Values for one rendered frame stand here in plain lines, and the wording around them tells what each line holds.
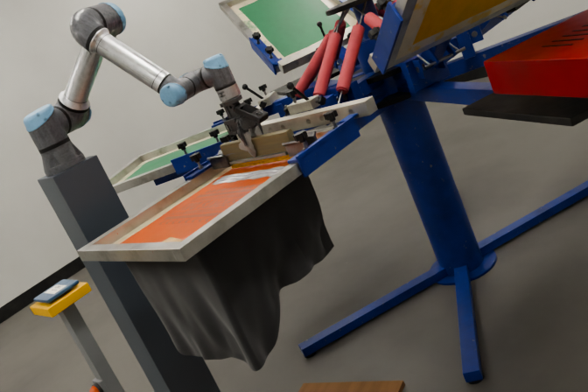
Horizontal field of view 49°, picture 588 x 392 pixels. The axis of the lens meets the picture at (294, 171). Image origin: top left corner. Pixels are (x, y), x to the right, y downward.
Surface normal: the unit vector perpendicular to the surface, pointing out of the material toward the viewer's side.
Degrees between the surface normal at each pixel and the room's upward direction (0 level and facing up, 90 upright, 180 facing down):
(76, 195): 90
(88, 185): 90
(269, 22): 32
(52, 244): 90
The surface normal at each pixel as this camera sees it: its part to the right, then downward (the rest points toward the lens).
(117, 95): 0.69, -0.10
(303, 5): -0.18, -0.68
